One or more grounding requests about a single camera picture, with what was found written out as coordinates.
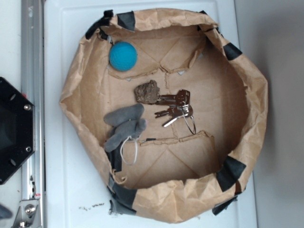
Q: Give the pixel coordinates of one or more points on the brown paper bag bin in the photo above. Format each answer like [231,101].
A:
[178,175]

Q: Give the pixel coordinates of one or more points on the brown rock chunk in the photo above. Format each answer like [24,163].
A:
[147,93]

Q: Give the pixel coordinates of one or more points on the grey plush toy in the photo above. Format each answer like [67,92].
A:
[127,126]

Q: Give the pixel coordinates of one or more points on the silver key bunch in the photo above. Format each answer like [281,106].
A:
[179,107]

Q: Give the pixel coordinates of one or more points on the blue foam ball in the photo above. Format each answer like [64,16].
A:
[123,56]

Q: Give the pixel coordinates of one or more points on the white tray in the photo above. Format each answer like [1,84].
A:
[76,196]

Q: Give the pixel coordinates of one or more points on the aluminium frame rail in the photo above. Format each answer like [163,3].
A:
[32,85]

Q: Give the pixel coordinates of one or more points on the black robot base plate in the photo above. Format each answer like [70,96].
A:
[16,130]

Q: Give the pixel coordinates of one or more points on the silver corner bracket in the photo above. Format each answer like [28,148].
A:
[28,215]

